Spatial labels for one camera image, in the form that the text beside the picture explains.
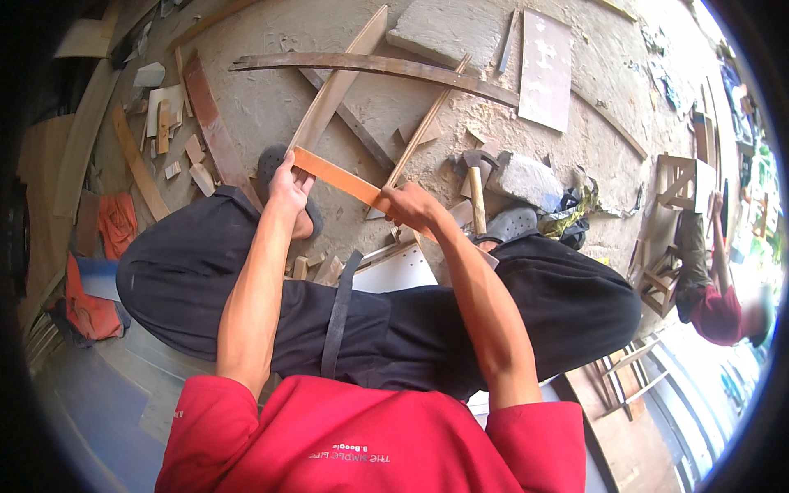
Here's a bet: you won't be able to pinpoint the person's right hand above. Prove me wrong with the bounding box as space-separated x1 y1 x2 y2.
377 182 454 234

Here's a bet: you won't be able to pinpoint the person's left hand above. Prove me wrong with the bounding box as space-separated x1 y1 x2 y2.
268 151 317 217

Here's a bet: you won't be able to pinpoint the orange wooden strip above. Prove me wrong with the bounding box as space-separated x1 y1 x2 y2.
291 146 500 270

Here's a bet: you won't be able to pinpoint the white board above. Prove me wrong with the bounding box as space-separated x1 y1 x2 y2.
350 242 439 294

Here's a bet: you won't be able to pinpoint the straight dark wooden strip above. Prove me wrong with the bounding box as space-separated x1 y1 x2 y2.
298 68 397 172

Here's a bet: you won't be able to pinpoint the thin wooden stick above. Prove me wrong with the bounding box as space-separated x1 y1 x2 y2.
366 53 473 221

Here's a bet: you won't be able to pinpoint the small wood blocks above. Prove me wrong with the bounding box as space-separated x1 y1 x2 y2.
286 251 346 288

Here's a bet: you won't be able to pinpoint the light wooden plank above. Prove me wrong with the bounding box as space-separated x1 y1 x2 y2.
286 5 390 154

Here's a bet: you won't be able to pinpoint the grey stone block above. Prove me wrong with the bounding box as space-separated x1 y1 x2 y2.
487 152 565 214

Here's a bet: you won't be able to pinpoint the long curved dark wooden strip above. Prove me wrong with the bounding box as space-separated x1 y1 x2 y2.
229 52 520 108

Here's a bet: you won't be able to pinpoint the crumpled plastic bags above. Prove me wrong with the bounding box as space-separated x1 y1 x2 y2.
538 165 646 251

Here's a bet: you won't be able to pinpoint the flat grey stone slab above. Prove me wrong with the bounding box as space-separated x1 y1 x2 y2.
386 0 508 70

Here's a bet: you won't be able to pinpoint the small grey metal strip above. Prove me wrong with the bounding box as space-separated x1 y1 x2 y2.
497 9 521 75

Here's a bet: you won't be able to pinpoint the reddish wooden plank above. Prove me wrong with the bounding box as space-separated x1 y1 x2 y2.
182 52 264 212

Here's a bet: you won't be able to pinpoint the pinkish plywood board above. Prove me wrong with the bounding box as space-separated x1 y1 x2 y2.
517 9 574 134

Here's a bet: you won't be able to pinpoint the person's legs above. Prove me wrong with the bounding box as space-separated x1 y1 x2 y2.
116 144 643 401

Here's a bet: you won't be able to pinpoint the thin curved wooden strip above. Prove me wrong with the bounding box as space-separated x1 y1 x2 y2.
570 83 650 161

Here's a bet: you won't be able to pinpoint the person's body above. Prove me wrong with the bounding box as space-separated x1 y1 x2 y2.
154 374 587 493

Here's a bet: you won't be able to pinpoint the heap of wood offcuts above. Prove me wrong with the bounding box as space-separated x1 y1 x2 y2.
126 62 218 198

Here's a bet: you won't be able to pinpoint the pale narrow wooden plank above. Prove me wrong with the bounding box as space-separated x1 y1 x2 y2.
110 101 171 222

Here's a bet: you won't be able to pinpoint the orange cloth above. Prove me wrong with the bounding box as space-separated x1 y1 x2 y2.
64 191 140 341

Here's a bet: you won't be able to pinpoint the stack of wooden frames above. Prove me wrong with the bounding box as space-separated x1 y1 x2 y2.
591 338 671 421

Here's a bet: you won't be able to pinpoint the pale blue panel piece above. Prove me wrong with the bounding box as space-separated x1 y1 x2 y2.
76 257 122 303

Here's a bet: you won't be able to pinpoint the long pale curved board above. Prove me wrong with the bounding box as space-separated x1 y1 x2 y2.
52 58 122 220

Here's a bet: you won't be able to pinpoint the brown wooden table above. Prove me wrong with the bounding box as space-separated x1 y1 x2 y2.
563 350 686 493

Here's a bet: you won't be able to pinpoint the brown plywood sheet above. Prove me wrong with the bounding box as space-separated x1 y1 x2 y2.
15 113 76 336

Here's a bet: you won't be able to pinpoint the wooden handled hammer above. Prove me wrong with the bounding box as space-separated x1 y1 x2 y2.
461 150 501 235

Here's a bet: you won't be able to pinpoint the black strap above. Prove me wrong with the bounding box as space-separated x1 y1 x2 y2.
320 249 365 380

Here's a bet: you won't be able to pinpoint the wooden stool frame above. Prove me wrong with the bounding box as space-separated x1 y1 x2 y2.
637 244 686 319
655 153 717 214

